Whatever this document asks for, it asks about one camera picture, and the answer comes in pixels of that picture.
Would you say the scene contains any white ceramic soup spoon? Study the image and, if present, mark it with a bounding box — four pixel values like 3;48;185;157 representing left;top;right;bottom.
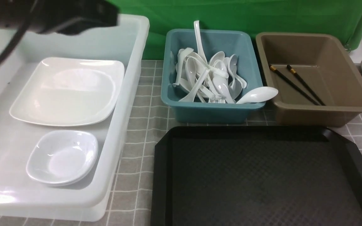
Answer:
179;68;215;102

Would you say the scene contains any black chopstick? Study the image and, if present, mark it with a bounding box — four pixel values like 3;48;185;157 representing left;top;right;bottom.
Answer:
268;64;320;106
286;65;325;106

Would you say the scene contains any upright white spoon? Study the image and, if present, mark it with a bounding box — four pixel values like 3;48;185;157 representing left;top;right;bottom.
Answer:
194;20;207;63

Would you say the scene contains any large white square plate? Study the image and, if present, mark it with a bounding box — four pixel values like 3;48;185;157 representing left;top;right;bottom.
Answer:
9;57;125;127

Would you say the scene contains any small white dish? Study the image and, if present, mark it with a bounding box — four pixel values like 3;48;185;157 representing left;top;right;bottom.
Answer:
40;169;95;189

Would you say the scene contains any green backdrop cloth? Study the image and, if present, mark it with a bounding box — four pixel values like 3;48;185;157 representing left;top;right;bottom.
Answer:
110;0;362;60

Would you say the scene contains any teal plastic bin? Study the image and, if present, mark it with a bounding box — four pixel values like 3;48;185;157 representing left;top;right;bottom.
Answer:
161;29;265;124

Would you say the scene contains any large white plastic tub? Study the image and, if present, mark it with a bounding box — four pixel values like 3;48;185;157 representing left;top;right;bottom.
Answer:
0;14;150;222

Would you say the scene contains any pile of white spoons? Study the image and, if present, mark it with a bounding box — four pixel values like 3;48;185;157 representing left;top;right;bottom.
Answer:
171;47;243;104

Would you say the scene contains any white spoon on bin edge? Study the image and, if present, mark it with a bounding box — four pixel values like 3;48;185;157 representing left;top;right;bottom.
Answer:
236;86;279;104

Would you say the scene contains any brown plastic bin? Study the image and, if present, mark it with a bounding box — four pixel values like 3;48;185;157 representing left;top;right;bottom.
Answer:
255;32;362;127

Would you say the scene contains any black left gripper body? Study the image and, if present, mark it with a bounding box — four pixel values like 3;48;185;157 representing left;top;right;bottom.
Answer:
0;0;120;35

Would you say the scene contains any small white bowl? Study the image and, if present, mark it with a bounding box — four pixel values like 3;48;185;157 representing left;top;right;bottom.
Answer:
26;130;99;183

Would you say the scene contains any black serving tray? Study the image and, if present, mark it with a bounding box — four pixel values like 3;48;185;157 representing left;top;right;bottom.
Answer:
150;126;362;226

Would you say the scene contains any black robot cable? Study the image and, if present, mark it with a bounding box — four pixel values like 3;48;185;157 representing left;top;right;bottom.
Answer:
0;0;40;77

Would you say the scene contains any grey checked tablecloth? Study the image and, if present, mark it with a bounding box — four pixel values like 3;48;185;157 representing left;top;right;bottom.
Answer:
0;60;362;226

